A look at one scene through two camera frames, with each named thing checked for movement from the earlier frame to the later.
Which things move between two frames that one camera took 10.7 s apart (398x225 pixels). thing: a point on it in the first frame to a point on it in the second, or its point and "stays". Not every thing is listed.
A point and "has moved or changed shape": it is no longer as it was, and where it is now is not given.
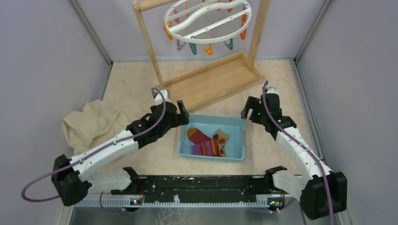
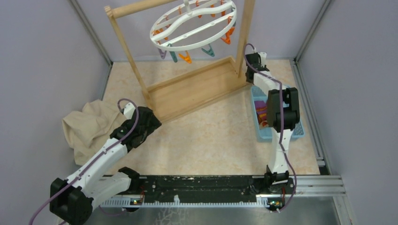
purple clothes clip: [180, 44] to [163, 54]
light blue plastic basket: [213, 137] to [260, 93]
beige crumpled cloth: [96, 123] stays
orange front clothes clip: [209, 51] to [187, 58]
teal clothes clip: [193, 47] to [173, 54]
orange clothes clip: [170, 36] to [160, 30]
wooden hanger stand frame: [217, 79] has moved or changed shape
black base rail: [193, 191] stays
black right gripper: [252, 102] to [264, 66]
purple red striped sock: [203, 145] has moved or changed shape
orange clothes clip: [243, 35] to [227, 39]
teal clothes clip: [230, 45] to [210, 52]
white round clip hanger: [177, 38] to [180, 18]
